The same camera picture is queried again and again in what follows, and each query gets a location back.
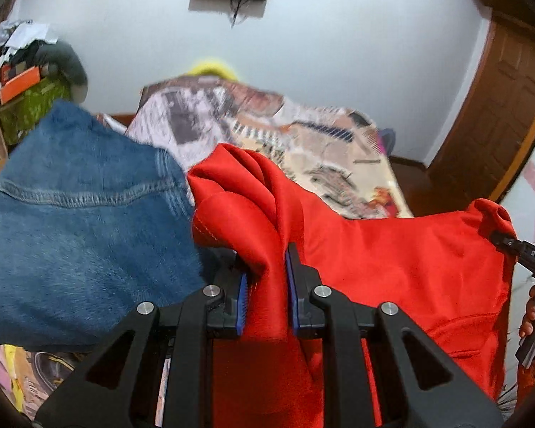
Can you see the yellow cushion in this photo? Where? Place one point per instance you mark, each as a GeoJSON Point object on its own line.
{"type": "Point", "coordinates": [214, 70]}

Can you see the grey garment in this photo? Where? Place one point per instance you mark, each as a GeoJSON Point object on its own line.
{"type": "Point", "coordinates": [67, 64]}

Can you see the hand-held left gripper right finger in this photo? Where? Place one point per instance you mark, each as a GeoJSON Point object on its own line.
{"type": "Point", "coordinates": [293, 294]}

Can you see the red zip jacket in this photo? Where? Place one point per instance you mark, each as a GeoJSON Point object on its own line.
{"type": "Point", "coordinates": [405, 276]}

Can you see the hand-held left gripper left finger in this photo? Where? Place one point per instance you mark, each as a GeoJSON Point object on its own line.
{"type": "Point", "coordinates": [242, 303]}

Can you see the brown wooden door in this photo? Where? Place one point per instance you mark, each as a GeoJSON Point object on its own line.
{"type": "Point", "coordinates": [504, 107]}

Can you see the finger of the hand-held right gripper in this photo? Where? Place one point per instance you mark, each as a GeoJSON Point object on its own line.
{"type": "Point", "coordinates": [504, 240]}

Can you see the white crumpled cloth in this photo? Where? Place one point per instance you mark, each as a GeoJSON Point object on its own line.
{"type": "Point", "coordinates": [22, 33]}

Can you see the orange box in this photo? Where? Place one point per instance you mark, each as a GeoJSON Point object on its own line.
{"type": "Point", "coordinates": [20, 84]}

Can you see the person's right hand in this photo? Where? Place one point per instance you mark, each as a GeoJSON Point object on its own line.
{"type": "Point", "coordinates": [529, 314]}

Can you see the blue jeans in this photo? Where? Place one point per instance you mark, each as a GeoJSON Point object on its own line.
{"type": "Point", "coordinates": [71, 240]}

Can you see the dark backpack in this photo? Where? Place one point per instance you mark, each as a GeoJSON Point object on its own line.
{"type": "Point", "coordinates": [388, 138]}

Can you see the printed blanket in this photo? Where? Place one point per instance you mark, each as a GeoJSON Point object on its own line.
{"type": "Point", "coordinates": [294, 142]}

